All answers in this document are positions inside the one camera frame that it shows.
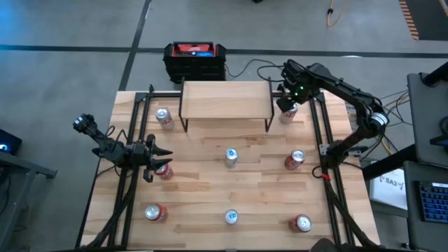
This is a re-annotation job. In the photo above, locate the black aluminium table frame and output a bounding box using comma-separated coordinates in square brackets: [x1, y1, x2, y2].
[75, 83, 381, 251]

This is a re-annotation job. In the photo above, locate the black device with blue light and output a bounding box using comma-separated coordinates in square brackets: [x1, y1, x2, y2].
[0, 128, 23, 157]

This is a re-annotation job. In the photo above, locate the white SA3 sign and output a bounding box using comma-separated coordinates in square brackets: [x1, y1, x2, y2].
[369, 167, 409, 211]

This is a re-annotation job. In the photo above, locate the yellow floor cable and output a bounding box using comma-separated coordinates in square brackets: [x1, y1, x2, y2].
[380, 136, 394, 156]

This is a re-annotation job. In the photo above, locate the grey metal table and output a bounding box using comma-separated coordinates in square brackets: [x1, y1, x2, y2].
[0, 150, 59, 252]

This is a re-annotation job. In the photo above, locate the red strawberry Fanta can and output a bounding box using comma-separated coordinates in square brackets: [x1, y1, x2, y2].
[144, 203, 169, 223]
[153, 162, 175, 181]

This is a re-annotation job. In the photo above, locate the blue silver Red Bull can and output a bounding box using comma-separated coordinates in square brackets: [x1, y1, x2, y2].
[224, 147, 239, 169]
[224, 209, 240, 225]

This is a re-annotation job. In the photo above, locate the grey computer desk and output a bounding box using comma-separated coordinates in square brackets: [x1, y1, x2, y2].
[402, 160, 448, 252]

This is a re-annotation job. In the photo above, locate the black table beam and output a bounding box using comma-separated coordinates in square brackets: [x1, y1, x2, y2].
[361, 143, 418, 180]

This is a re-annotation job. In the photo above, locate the red and black Coca-Cola can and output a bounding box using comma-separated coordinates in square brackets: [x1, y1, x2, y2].
[288, 213, 313, 234]

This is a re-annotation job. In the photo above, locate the black desk device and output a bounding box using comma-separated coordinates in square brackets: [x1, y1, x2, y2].
[429, 115, 448, 148]

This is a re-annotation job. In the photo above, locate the black floor cable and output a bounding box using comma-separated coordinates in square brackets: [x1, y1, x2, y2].
[223, 57, 286, 83]

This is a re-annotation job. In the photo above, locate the wooden shelf with black legs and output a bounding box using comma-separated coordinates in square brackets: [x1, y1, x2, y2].
[177, 76, 276, 134]

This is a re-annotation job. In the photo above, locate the silver Diet Coke can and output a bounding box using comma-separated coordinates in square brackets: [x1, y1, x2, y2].
[155, 107, 176, 132]
[278, 102, 300, 125]

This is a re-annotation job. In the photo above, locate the black backlit keyboard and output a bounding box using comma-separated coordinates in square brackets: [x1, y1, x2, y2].
[415, 180, 448, 225]

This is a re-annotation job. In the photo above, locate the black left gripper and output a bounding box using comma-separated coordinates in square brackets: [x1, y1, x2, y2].
[129, 134, 174, 183]

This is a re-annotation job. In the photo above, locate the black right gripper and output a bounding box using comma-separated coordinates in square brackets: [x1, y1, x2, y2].
[276, 59, 321, 113]

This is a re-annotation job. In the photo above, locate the black mat with striped edge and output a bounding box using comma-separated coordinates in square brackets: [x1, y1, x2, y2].
[398, 0, 448, 41]

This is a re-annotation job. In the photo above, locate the yellow extension cable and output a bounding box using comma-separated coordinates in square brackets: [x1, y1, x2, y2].
[325, 0, 348, 28]

